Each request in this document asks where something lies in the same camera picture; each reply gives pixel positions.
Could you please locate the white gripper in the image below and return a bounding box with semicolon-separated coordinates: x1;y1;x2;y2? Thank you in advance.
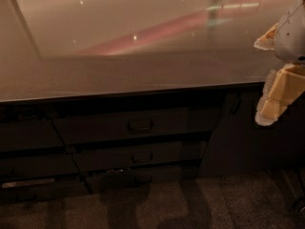
254;0;305;126

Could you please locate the dark left top drawer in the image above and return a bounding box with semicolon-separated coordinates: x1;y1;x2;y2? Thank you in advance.
0;121;62;152

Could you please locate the dark left middle drawer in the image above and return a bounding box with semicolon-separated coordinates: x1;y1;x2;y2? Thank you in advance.
0;155;77;177

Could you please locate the dark left bottom drawer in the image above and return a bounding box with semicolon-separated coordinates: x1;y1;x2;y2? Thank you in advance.
0;177;88;204

